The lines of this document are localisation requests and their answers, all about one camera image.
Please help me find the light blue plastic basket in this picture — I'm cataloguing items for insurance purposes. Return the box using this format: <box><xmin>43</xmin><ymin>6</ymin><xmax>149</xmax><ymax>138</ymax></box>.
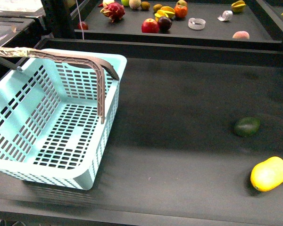
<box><xmin>0</xmin><ymin>49</ymin><xmax>127</xmax><ymax>190</ymax></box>

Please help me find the yellow mango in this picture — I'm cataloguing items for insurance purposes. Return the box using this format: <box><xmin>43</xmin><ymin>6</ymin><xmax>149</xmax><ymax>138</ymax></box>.
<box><xmin>250</xmin><ymin>156</ymin><xmax>283</xmax><ymax>192</ymax></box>

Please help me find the brown basket handle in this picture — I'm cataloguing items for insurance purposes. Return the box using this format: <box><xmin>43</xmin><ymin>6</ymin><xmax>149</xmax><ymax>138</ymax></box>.
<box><xmin>0</xmin><ymin>47</ymin><xmax>119</xmax><ymax>124</ymax></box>

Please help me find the red apple on shelf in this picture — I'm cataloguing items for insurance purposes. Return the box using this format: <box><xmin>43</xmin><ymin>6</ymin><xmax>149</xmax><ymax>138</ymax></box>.
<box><xmin>141</xmin><ymin>18</ymin><xmax>159</xmax><ymax>33</ymax></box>

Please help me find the dark purple plum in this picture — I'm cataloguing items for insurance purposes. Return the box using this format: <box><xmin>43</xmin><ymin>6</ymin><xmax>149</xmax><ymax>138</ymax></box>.
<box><xmin>158</xmin><ymin>16</ymin><xmax>173</xmax><ymax>31</ymax></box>

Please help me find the small red fruit left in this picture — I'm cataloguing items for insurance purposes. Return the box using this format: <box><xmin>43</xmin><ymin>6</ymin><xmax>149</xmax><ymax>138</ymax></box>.
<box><xmin>77</xmin><ymin>21</ymin><xmax>89</xmax><ymax>30</ymax></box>

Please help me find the pink dragon fruit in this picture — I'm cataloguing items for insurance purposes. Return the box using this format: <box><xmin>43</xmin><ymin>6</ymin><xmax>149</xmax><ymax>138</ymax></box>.
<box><xmin>100</xmin><ymin>2</ymin><xmax>125</xmax><ymax>23</ymax></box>

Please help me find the yellow starfruit near persimmon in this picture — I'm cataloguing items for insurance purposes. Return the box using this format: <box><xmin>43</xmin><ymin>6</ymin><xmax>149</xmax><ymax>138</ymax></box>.
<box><xmin>154</xmin><ymin>6</ymin><xmax>175</xmax><ymax>21</ymax></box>

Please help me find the green avocado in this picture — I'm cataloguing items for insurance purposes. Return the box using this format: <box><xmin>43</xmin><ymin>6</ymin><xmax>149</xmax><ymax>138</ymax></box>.
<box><xmin>233</xmin><ymin>117</ymin><xmax>260</xmax><ymax>137</ymax></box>

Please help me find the brown kiwi right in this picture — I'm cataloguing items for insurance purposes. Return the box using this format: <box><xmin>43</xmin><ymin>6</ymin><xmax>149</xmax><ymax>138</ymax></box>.
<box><xmin>153</xmin><ymin>4</ymin><xmax>163</xmax><ymax>13</ymax></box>

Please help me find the brown kiwi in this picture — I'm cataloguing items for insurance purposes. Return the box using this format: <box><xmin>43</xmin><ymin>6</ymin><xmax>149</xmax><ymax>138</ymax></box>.
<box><xmin>153</xmin><ymin>4</ymin><xmax>163</xmax><ymax>13</ymax></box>
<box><xmin>141</xmin><ymin>1</ymin><xmax>150</xmax><ymax>11</ymax></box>

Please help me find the brown kiwi left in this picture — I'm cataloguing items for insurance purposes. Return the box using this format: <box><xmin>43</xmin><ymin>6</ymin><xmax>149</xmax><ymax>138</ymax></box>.
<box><xmin>141</xmin><ymin>1</ymin><xmax>150</xmax><ymax>11</ymax></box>

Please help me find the orange persimmon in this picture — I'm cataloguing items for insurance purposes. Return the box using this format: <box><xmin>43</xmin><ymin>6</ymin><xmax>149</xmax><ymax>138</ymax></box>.
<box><xmin>174</xmin><ymin>5</ymin><xmax>188</xmax><ymax>19</ymax></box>

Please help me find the round pale peach fruit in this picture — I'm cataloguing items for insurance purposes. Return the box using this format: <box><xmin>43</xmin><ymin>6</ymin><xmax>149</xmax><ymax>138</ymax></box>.
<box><xmin>129</xmin><ymin>0</ymin><xmax>142</xmax><ymax>9</ymax></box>

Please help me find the green apple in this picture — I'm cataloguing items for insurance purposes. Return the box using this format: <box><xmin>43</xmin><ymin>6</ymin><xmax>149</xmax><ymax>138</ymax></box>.
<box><xmin>121</xmin><ymin>0</ymin><xmax>129</xmax><ymax>7</ymax></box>

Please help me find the pink peach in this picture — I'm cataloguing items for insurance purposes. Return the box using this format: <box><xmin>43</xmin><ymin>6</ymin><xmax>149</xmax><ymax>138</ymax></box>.
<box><xmin>232</xmin><ymin>31</ymin><xmax>250</xmax><ymax>40</ymax></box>

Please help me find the yellow starfruit far right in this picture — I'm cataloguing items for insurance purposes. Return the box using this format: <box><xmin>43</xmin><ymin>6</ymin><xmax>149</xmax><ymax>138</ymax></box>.
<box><xmin>231</xmin><ymin>0</ymin><xmax>246</xmax><ymax>13</ymax></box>

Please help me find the clear tape ring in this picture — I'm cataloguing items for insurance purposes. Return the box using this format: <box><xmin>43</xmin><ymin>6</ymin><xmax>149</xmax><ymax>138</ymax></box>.
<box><xmin>188</xmin><ymin>17</ymin><xmax>206</xmax><ymax>31</ymax></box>

